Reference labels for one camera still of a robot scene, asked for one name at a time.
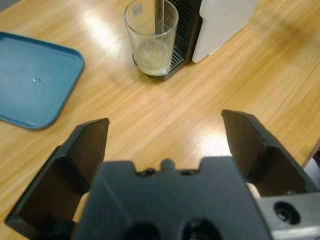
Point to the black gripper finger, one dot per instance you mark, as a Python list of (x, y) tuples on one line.
[(265, 160), (67, 162)]

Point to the clear drinking glass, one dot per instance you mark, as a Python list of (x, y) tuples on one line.
[(152, 52)]

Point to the white capsule coffee machine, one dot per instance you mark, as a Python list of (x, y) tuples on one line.
[(220, 27)]

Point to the teal plastic tray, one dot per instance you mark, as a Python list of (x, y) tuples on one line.
[(30, 80)]

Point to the metal grate drip tray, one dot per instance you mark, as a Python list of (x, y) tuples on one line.
[(176, 58)]

